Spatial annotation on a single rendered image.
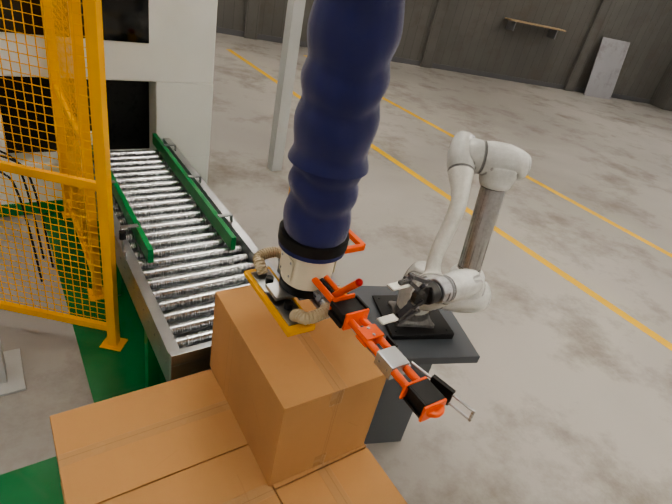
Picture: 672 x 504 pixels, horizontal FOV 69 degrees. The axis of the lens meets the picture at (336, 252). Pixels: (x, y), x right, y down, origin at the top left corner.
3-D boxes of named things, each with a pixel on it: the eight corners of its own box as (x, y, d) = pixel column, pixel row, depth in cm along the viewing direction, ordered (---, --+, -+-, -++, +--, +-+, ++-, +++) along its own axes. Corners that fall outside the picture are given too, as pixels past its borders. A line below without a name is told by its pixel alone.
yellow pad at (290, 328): (243, 274, 171) (244, 263, 169) (268, 269, 177) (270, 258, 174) (287, 337, 149) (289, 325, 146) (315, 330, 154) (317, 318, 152)
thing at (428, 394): (398, 397, 123) (403, 384, 121) (420, 388, 127) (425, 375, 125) (419, 423, 118) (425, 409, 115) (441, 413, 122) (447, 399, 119)
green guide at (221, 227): (152, 143, 386) (152, 132, 381) (165, 142, 391) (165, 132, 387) (230, 250, 280) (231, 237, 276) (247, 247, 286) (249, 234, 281)
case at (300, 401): (209, 365, 207) (215, 291, 186) (292, 343, 228) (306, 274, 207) (268, 487, 166) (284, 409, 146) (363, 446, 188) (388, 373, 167)
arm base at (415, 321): (421, 299, 238) (424, 290, 235) (434, 328, 219) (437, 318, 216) (385, 297, 235) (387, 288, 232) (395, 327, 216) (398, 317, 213)
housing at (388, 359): (372, 362, 132) (376, 350, 130) (391, 356, 136) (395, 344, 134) (387, 381, 128) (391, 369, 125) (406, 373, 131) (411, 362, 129)
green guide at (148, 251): (77, 145, 357) (76, 133, 352) (92, 145, 362) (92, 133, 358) (132, 266, 251) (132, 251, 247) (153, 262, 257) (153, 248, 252)
